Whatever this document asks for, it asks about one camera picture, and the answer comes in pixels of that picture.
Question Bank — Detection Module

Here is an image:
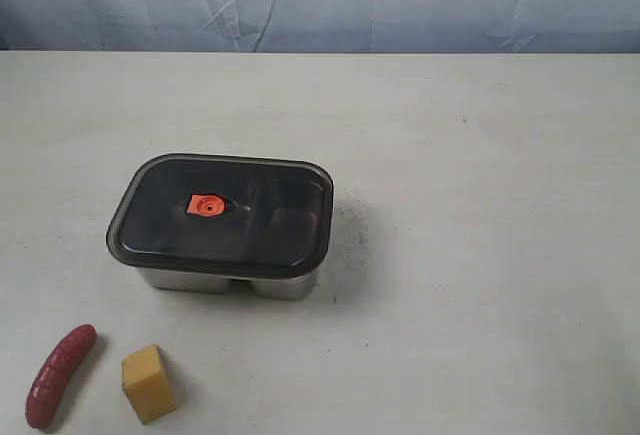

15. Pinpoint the dark transparent lunch box lid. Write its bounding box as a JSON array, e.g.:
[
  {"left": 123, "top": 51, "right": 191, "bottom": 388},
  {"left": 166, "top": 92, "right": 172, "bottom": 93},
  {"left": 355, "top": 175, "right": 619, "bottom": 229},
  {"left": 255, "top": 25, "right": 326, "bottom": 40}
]
[{"left": 106, "top": 153, "right": 334, "bottom": 280}]

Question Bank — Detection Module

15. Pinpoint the yellow toy cheese block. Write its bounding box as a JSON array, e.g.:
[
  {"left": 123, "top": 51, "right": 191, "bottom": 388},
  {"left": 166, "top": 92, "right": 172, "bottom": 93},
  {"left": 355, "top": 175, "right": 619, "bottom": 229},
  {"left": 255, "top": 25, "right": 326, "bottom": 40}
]
[{"left": 121, "top": 344, "right": 178, "bottom": 425}]

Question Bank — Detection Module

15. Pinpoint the red toy sausage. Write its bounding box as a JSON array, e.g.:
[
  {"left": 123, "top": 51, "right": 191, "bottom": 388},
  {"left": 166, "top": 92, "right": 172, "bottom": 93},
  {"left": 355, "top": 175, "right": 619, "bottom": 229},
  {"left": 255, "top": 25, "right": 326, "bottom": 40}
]
[{"left": 25, "top": 324, "right": 97, "bottom": 430}]

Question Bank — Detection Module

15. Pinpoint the stainless steel lunch box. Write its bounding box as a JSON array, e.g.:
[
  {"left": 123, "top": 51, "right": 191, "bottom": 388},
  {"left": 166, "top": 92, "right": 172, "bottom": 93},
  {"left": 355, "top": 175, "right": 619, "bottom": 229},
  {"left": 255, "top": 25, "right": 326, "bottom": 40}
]
[{"left": 136, "top": 268, "right": 318, "bottom": 300}]

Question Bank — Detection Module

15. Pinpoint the blue wrinkled backdrop cloth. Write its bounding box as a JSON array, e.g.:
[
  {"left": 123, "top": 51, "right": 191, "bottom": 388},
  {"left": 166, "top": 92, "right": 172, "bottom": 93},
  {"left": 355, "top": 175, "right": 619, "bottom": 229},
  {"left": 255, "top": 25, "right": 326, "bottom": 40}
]
[{"left": 1, "top": 0, "right": 639, "bottom": 53}]

